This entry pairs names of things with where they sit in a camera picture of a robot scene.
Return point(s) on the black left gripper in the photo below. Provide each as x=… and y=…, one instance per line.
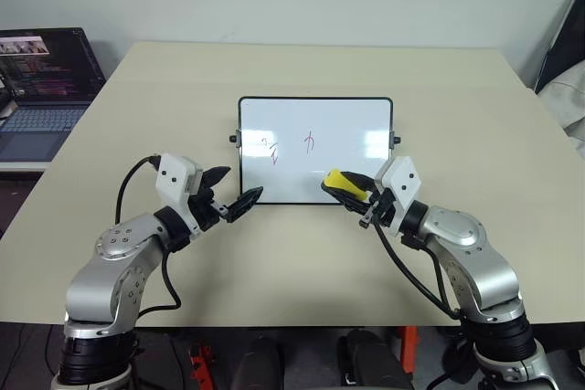
x=206, y=214

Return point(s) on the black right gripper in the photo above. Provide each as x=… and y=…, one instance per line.
x=380, y=209

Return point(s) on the yellow whiteboard eraser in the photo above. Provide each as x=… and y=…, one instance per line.
x=340, y=182

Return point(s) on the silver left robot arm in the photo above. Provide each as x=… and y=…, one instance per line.
x=109, y=280

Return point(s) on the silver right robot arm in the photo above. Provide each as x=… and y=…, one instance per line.
x=480, y=266

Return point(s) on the black-framed small whiteboard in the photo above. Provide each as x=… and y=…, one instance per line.
x=315, y=143

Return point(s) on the orange metal part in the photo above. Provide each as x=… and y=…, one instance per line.
x=200, y=365
x=410, y=349

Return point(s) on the dark rounded shape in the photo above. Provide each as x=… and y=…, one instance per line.
x=370, y=358

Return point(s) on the open grey laptop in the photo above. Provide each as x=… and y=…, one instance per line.
x=43, y=88

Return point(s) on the white crumpled cloth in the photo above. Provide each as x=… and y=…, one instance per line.
x=566, y=107

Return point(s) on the black flat panel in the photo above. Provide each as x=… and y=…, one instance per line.
x=564, y=47

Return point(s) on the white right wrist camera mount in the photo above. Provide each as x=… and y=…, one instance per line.
x=402, y=184

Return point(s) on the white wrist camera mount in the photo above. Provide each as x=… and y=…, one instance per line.
x=402, y=184
x=176, y=180

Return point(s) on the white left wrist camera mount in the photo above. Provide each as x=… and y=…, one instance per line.
x=176, y=180

